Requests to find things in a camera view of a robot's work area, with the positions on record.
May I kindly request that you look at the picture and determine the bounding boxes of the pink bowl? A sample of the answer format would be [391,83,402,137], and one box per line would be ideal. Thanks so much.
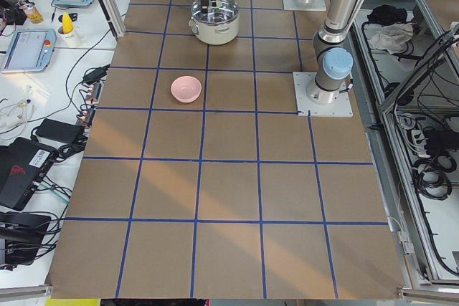
[171,75,202,103]

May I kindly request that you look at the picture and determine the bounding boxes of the brown grid table mat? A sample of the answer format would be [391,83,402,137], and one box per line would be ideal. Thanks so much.
[48,0,404,299]

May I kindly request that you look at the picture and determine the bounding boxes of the glass pot lid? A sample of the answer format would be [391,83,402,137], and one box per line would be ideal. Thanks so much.
[191,0,240,26]

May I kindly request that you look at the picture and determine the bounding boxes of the large black power brick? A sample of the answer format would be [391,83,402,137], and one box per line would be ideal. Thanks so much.
[35,119,84,144]

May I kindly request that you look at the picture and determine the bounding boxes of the yellow drink can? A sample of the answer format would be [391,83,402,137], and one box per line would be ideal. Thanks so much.
[23,3,43,24]

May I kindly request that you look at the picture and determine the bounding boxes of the near teach pendant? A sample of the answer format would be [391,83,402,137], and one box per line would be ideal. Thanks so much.
[1,29,57,73]

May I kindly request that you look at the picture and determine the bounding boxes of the black laptop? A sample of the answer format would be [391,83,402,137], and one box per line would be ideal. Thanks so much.
[1,138,57,211]

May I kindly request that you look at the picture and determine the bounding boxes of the coiled black cables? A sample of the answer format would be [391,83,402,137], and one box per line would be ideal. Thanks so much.
[412,161,453,201]

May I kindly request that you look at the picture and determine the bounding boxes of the black power adapter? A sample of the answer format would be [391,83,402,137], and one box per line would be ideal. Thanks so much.
[82,64,110,85]

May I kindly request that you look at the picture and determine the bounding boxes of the crumpled white cloth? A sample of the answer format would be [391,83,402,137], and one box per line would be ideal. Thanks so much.
[369,23,414,54]

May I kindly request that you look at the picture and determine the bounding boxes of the white electric cooking pot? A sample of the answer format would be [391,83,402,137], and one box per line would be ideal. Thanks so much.
[189,0,240,45]

